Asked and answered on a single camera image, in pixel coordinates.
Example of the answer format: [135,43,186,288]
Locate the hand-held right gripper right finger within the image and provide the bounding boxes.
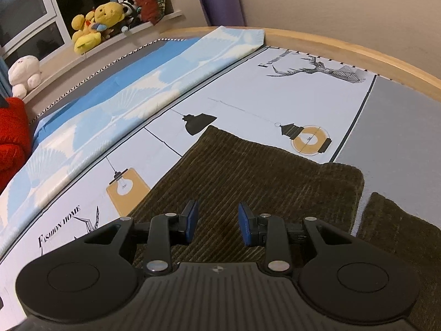
[238,202,348,272]

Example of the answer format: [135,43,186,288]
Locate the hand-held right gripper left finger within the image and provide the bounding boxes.
[84,200,200,274]

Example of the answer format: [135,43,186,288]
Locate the olive corduroy pants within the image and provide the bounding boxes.
[129,125,441,331]

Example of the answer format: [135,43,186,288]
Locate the blue white patterned quilt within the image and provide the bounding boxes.
[0,27,266,211]

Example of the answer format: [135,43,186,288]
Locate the window ledge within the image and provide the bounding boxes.
[21,10,185,102]

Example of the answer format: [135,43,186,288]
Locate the red blanket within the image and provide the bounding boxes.
[0,97,33,194]

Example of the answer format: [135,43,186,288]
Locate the yellow duck plush toy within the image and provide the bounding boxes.
[71,14,104,55]

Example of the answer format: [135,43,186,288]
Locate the purple rolled mat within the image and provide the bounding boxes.
[197,0,247,27]

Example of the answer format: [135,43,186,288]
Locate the black white panda plush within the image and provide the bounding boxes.
[115,0,142,33]

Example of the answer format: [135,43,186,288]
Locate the yellow bear plush toy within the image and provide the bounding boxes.
[90,2,129,40]

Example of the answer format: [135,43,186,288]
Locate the white plush toy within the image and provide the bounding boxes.
[7,55,44,99]

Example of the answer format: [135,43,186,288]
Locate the window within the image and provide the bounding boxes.
[0,0,74,56]

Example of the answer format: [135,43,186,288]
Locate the wooden bed frame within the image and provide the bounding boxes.
[160,26,441,102]

